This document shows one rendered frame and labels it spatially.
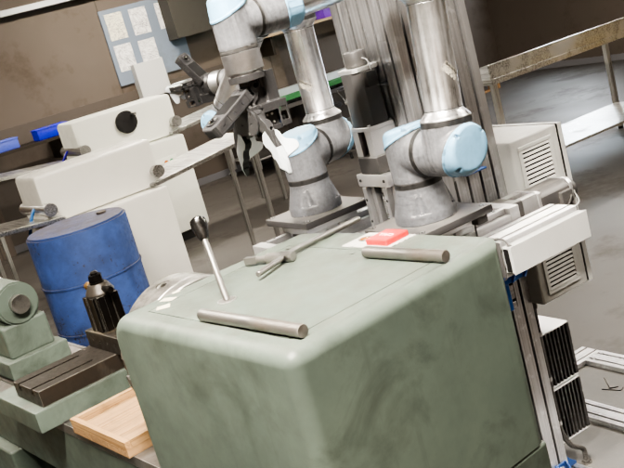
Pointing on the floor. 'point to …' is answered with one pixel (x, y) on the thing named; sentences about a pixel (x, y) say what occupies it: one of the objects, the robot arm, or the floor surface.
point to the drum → (39, 243)
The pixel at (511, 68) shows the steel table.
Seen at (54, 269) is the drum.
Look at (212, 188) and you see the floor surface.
